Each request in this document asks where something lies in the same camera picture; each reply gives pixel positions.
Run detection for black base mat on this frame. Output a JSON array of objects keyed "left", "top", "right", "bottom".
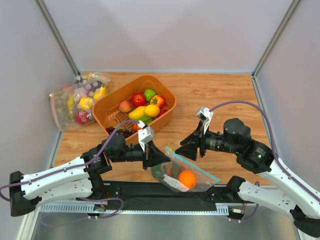
[{"left": 88, "top": 181, "right": 244, "bottom": 210}]

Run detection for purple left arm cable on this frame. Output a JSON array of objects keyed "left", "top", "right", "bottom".
[{"left": 0, "top": 119, "right": 141, "bottom": 221}]

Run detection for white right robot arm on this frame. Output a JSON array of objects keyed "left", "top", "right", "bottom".
[{"left": 175, "top": 118, "right": 320, "bottom": 238}]

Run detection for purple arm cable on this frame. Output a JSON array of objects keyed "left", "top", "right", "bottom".
[
  {"left": 0, "top": 119, "right": 141, "bottom": 221},
  {"left": 209, "top": 100, "right": 320, "bottom": 223}
]

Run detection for fake orange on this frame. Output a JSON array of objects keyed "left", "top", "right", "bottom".
[{"left": 178, "top": 170, "right": 197, "bottom": 189}]

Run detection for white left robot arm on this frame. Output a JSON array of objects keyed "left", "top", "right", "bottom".
[{"left": 9, "top": 134, "right": 170, "bottom": 217}]

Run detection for polka dot plastic bag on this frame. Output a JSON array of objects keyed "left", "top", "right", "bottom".
[{"left": 73, "top": 72, "right": 111, "bottom": 112}]

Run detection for yellow fake mango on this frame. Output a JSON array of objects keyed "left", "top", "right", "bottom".
[{"left": 128, "top": 106, "right": 146, "bottom": 121}]

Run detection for orange plastic basket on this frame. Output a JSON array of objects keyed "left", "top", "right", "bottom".
[{"left": 91, "top": 75, "right": 178, "bottom": 150}]

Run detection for grey slotted cable duct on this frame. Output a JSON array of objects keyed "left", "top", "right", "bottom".
[{"left": 39, "top": 201, "right": 245, "bottom": 216}]

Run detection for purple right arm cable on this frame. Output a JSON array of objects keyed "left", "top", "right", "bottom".
[{"left": 209, "top": 100, "right": 320, "bottom": 223}]

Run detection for right aluminium frame post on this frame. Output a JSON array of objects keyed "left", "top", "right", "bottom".
[{"left": 251, "top": 0, "right": 302, "bottom": 79}]

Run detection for purple fake grapes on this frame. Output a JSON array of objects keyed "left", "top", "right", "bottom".
[{"left": 105, "top": 126, "right": 135, "bottom": 138}]

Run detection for yellow fake lemon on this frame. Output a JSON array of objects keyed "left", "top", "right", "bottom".
[{"left": 144, "top": 104, "right": 160, "bottom": 118}]

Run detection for red fake apple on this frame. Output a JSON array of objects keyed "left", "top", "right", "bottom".
[{"left": 131, "top": 93, "right": 146, "bottom": 107}]

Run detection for orange fake tomato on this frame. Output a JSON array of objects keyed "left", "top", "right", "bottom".
[{"left": 149, "top": 95, "right": 166, "bottom": 109}]

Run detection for blue zip top bag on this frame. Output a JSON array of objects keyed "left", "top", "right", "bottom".
[{"left": 149, "top": 147, "right": 221, "bottom": 193}]

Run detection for green fake pepper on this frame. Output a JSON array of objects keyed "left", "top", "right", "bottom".
[{"left": 143, "top": 89, "right": 157, "bottom": 102}]

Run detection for pink zip top bag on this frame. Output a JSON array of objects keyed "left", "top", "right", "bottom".
[{"left": 47, "top": 83, "right": 96, "bottom": 132}]

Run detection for green fake mango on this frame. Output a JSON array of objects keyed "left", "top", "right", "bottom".
[{"left": 138, "top": 114, "right": 153, "bottom": 125}]

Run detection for aluminium frame post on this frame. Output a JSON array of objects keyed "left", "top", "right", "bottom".
[
  {"left": 251, "top": 0, "right": 302, "bottom": 79},
  {"left": 34, "top": 0, "right": 80, "bottom": 75}
]

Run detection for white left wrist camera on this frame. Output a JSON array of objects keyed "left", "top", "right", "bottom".
[{"left": 137, "top": 120, "right": 155, "bottom": 152}]

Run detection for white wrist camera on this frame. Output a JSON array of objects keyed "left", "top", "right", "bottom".
[
  {"left": 137, "top": 120, "right": 155, "bottom": 152},
  {"left": 196, "top": 106, "right": 214, "bottom": 134}
]

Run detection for brown fake waffle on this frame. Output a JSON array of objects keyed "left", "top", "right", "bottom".
[{"left": 115, "top": 111, "right": 134, "bottom": 128}]

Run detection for red fake fruit in basket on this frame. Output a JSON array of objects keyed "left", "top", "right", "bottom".
[{"left": 157, "top": 109, "right": 168, "bottom": 117}]

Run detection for left aluminium frame post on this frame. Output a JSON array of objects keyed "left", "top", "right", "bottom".
[{"left": 34, "top": 0, "right": 80, "bottom": 75}]

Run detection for small orange fake fruit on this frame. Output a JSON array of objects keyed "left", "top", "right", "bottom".
[{"left": 132, "top": 123, "right": 141, "bottom": 132}]

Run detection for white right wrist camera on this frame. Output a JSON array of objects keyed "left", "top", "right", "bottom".
[{"left": 196, "top": 106, "right": 214, "bottom": 134}]

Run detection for pink fake peach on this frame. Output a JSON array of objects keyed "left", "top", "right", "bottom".
[{"left": 118, "top": 100, "right": 132, "bottom": 113}]

